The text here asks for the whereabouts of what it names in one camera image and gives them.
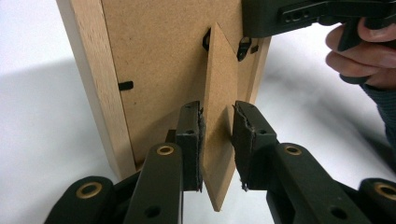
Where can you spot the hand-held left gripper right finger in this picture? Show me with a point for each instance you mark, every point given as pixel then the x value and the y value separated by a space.
pixel 253 152

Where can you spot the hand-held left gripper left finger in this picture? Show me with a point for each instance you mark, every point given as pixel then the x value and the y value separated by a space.
pixel 190 149

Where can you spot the wooden picture frame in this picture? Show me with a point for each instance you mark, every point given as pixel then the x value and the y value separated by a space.
pixel 155 56

